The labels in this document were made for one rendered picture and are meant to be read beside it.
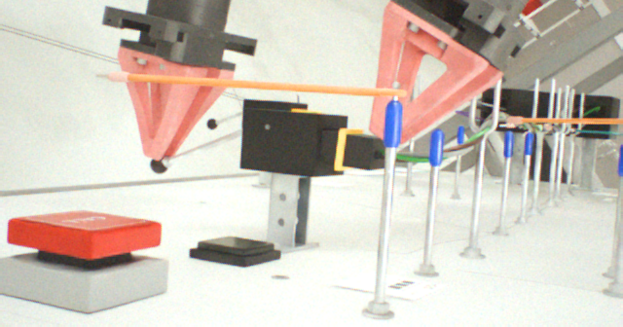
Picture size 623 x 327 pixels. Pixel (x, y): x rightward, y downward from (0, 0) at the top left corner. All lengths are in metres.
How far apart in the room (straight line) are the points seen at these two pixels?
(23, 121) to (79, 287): 1.93
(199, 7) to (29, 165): 1.65
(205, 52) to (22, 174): 1.62
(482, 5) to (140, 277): 0.23
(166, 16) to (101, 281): 0.26
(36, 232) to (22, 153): 1.83
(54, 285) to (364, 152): 0.22
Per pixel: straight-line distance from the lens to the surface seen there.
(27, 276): 0.38
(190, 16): 0.57
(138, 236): 0.38
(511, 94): 1.22
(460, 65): 0.48
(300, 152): 0.51
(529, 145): 0.79
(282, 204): 0.53
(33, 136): 2.27
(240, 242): 0.49
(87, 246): 0.36
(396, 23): 0.49
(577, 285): 0.51
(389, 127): 0.37
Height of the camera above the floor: 1.35
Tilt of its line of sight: 22 degrees down
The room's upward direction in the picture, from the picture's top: 56 degrees clockwise
